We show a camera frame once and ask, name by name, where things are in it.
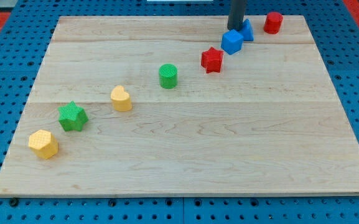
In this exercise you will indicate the red star block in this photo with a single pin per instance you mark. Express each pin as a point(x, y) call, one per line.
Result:
point(211, 60)

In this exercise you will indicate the green star block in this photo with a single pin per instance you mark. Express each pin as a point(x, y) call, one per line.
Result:
point(72, 117)

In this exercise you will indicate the yellow hexagon block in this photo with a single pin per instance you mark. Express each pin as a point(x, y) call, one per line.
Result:
point(43, 144)

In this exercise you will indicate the wooden board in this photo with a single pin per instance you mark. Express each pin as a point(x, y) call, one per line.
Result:
point(270, 124)

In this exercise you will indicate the green cylinder block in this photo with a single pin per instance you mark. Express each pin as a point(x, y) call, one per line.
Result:
point(168, 76)

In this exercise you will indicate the yellow heart block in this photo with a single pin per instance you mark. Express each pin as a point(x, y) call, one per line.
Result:
point(120, 99)

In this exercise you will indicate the blue cube block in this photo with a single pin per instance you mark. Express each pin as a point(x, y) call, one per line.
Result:
point(232, 42)

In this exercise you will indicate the blue triangle block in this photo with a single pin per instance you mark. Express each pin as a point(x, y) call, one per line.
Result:
point(247, 30)

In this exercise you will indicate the dark grey robot pusher rod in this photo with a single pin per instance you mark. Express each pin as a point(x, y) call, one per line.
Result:
point(236, 14)

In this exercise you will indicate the red cylinder block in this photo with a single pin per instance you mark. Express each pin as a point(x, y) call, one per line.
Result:
point(273, 22)

